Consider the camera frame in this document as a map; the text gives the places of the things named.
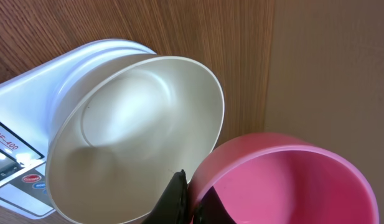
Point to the white digital kitchen scale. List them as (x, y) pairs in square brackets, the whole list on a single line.
[(27, 103)]

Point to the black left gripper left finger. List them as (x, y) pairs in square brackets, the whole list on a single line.
[(172, 206)]

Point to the white bowl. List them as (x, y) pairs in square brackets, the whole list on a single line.
[(123, 129)]

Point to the pink scoop with blue handle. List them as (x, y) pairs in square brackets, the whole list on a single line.
[(276, 178)]

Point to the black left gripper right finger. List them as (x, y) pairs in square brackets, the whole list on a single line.
[(210, 210)]

